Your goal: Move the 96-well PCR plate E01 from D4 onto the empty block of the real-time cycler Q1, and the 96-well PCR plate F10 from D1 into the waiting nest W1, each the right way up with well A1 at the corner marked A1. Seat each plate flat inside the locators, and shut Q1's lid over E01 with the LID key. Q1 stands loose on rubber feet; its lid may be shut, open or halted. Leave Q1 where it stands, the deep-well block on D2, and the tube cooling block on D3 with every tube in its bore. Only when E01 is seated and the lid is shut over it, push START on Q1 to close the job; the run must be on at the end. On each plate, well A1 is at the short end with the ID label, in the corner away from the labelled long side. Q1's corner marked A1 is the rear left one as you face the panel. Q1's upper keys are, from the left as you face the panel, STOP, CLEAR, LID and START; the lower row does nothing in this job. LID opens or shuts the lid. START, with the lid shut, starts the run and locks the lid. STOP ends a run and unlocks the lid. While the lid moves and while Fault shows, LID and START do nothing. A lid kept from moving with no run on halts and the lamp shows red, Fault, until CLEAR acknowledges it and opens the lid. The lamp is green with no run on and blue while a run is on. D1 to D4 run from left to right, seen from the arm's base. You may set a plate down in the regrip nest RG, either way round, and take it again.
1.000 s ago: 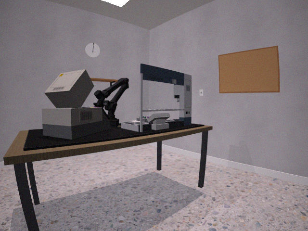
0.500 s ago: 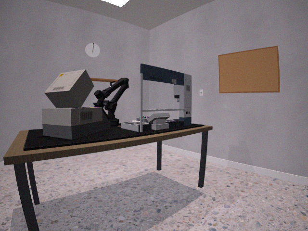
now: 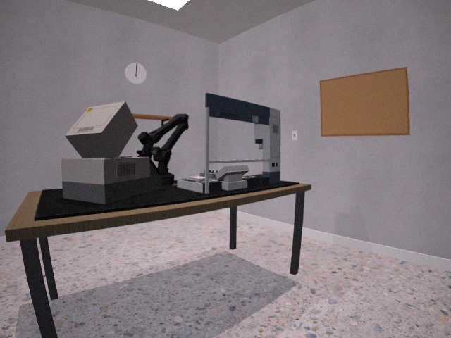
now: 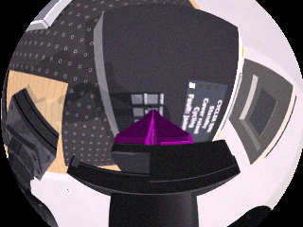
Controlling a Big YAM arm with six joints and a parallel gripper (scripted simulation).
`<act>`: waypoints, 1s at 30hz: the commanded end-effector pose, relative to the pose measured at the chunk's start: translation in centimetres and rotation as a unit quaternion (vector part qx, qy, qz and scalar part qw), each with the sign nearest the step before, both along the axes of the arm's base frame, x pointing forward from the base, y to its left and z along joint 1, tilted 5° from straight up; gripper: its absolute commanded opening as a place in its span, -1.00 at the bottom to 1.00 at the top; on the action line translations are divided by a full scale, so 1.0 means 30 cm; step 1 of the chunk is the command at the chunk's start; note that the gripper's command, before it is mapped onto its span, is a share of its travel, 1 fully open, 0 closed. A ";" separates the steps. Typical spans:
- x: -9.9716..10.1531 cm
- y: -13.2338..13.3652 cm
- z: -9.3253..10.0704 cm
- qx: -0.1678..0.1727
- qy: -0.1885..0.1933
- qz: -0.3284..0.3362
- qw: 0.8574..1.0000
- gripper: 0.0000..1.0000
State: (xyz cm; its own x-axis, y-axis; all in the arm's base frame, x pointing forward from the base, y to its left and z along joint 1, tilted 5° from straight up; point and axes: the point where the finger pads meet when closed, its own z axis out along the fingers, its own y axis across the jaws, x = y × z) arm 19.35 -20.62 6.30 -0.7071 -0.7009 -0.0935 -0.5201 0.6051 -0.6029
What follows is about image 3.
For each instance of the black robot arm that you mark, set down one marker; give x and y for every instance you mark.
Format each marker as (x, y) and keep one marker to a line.
(164, 153)

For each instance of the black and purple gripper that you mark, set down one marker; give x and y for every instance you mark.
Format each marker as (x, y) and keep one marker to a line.
(142, 153)

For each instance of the white pcr plate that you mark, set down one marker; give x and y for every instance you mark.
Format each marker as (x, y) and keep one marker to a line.
(196, 178)

